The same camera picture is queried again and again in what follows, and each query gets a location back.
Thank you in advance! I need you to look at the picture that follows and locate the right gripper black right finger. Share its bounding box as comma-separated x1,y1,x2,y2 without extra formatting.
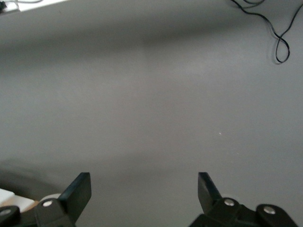
189,172,299,227

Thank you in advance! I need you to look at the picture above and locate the dark grey table mat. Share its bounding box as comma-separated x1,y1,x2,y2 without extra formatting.
0,0,303,227

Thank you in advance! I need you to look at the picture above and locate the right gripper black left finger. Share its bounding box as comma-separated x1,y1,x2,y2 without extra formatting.
0,172,92,227

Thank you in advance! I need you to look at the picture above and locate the thin black looped cable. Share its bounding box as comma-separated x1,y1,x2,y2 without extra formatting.
231,0,303,64

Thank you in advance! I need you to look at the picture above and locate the white-fronted wooden drawer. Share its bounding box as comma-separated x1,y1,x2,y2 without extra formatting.
0,188,62,213

